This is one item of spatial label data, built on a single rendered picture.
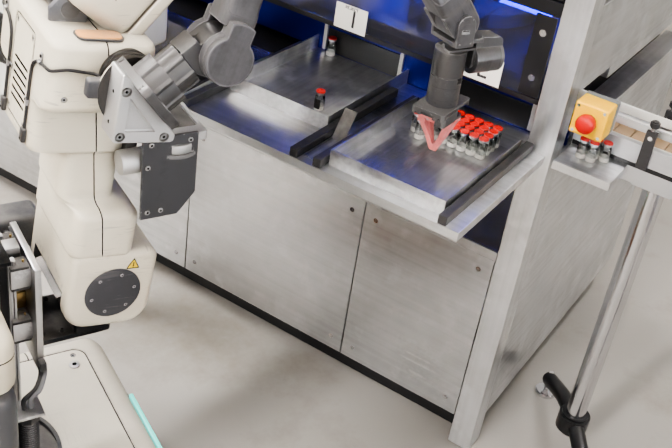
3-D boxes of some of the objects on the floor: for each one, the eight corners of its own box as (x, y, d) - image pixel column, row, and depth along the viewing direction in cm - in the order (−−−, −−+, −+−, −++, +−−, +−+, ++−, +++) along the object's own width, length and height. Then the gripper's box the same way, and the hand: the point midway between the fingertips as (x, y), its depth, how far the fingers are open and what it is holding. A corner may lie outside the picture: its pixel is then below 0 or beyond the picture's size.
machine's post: (458, 426, 267) (723, -542, 156) (478, 437, 265) (761, -539, 154) (447, 439, 262) (712, -549, 152) (467, 451, 260) (751, -546, 149)
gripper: (443, 58, 181) (429, 133, 189) (415, 75, 173) (402, 153, 182) (477, 70, 178) (461, 146, 186) (450, 88, 170) (435, 166, 179)
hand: (433, 145), depth 183 cm, fingers closed
